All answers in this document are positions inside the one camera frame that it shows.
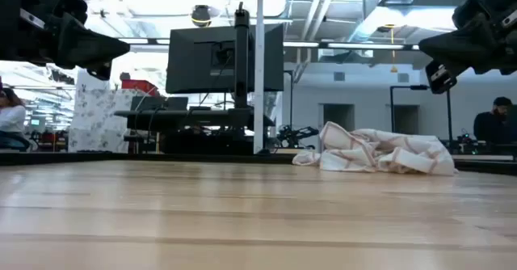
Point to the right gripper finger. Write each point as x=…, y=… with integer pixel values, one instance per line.
x=460, y=49
x=439, y=82

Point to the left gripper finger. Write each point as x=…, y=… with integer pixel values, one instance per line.
x=101, y=71
x=89, y=47

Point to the white towel with red checks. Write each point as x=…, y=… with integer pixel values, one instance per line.
x=375, y=153

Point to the black background robot arm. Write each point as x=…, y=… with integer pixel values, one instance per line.
x=297, y=134

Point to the white patterned partition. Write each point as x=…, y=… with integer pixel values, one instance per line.
x=95, y=120

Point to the yellow hanging pendant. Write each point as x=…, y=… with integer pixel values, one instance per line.
x=393, y=60

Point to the person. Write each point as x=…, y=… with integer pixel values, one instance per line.
x=490, y=126
x=11, y=118

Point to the long ceiling light strip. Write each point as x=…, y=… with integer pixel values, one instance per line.
x=363, y=45

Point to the black computer monitor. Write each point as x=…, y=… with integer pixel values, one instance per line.
x=194, y=68

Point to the dark desk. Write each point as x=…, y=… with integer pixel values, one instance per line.
x=182, y=118

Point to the black monitor stand pole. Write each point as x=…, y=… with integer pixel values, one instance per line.
x=241, y=60

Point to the black thin camera stand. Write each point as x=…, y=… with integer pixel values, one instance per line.
x=392, y=108

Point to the black aluminium table frame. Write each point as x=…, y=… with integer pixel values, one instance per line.
x=121, y=157

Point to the black dome ceiling camera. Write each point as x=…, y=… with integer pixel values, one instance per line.
x=201, y=16

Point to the white vertical post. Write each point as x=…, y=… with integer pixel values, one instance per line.
x=259, y=100

